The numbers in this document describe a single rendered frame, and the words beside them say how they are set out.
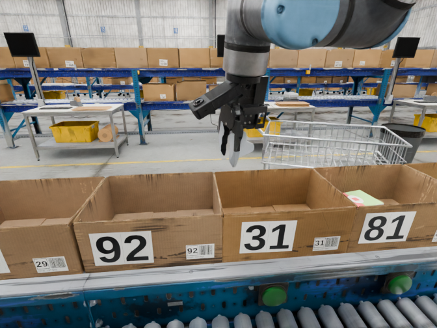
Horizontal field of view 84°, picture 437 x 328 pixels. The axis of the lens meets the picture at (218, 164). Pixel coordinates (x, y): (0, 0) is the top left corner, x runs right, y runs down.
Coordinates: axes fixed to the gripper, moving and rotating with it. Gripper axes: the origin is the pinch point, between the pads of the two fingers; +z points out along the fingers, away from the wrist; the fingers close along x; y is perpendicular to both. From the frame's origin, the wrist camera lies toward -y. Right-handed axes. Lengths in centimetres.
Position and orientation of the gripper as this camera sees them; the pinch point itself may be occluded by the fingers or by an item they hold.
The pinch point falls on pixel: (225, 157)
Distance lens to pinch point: 60.8
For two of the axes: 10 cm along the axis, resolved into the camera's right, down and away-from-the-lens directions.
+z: -0.7, 8.4, 5.4
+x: -3.8, -5.2, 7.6
